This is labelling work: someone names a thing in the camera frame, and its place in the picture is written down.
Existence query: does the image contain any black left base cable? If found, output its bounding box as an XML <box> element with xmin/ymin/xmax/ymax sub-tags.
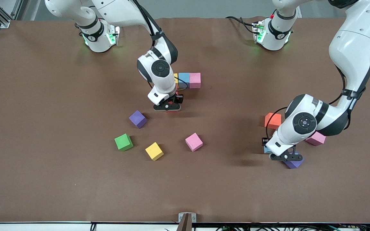
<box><xmin>225</xmin><ymin>16</ymin><xmax>257</xmax><ymax>34</ymax></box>

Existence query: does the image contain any red foam cube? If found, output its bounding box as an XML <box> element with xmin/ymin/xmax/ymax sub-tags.
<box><xmin>167</xmin><ymin>99</ymin><xmax>180</xmax><ymax>114</ymax></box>

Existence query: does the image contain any orange foam cube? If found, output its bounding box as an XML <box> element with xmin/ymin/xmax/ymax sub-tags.
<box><xmin>265</xmin><ymin>112</ymin><xmax>282</xmax><ymax>129</ymax></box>

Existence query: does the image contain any brown table mat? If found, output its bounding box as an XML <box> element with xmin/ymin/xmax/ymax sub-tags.
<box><xmin>0</xmin><ymin>16</ymin><xmax>370</xmax><ymax>224</ymax></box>

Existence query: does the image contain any metal table edge bracket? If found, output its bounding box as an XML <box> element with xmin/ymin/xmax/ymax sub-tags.
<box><xmin>178</xmin><ymin>212</ymin><xmax>197</xmax><ymax>231</ymax></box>

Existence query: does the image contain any aluminium frame profile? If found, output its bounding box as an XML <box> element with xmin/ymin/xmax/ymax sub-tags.
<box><xmin>0</xmin><ymin>0</ymin><xmax>23</xmax><ymax>29</ymax></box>

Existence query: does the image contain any green foam cube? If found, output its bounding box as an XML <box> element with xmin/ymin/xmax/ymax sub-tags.
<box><xmin>114</xmin><ymin>133</ymin><xmax>134</xmax><ymax>152</ymax></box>

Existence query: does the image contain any pink foam cube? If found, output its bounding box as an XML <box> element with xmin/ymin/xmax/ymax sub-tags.
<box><xmin>189</xmin><ymin>73</ymin><xmax>201</xmax><ymax>89</ymax></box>
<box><xmin>185</xmin><ymin>133</ymin><xmax>204</xmax><ymax>152</ymax></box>
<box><xmin>306</xmin><ymin>132</ymin><xmax>326</xmax><ymax>147</ymax></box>

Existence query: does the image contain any purple foam cube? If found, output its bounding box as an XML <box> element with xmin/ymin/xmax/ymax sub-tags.
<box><xmin>128</xmin><ymin>110</ymin><xmax>148</xmax><ymax>129</ymax></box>
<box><xmin>284</xmin><ymin>153</ymin><xmax>304</xmax><ymax>169</ymax></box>

